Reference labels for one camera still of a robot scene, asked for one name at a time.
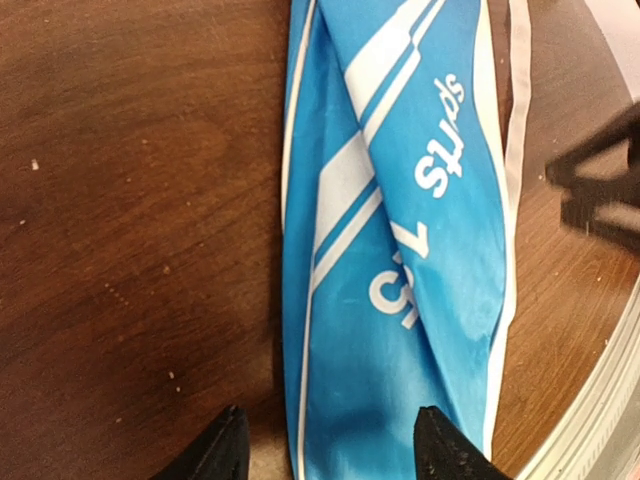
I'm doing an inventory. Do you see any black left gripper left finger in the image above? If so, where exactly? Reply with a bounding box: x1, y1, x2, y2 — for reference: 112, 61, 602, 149
162, 405, 250, 480

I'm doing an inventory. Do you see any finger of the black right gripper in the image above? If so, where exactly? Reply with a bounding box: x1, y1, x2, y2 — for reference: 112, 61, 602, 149
545, 102, 639, 188
560, 184, 639, 250

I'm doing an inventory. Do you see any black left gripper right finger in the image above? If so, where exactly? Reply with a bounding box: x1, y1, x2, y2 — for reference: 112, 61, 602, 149
413, 406, 509, 480

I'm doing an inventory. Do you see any blue racket bag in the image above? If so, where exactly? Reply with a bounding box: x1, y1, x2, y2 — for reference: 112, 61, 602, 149
281, 1, 531, 479

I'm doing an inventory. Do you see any aluminium front rail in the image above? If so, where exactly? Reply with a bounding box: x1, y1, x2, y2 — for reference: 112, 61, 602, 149
518, 285, 639, 479

